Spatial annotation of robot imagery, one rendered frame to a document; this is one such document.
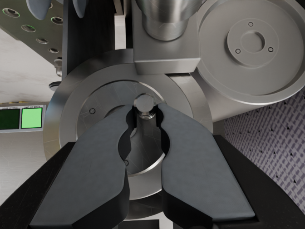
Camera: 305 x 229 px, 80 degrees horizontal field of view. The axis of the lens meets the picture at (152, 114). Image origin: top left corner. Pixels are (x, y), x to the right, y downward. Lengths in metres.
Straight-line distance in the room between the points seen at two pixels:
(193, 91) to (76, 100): 0.10
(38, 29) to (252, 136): 0.44
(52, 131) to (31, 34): 0.33
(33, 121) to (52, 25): 0.26
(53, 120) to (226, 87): 0.15
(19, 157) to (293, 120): 0.58
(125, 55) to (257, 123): 0.22
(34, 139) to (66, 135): 0.41
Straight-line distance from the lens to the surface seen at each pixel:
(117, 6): 0.52
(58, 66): 0.57
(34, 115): 0.58
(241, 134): 0.36
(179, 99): 0.16
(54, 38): 0.48
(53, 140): 0.18
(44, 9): 0.23
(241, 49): 0.20
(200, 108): 0.17
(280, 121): 0.27
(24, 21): 0.45
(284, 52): 0.22
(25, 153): 0.59
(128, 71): 0.17
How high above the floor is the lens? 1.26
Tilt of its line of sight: 8 degrees down
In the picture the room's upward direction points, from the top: 177 degrees clockwise
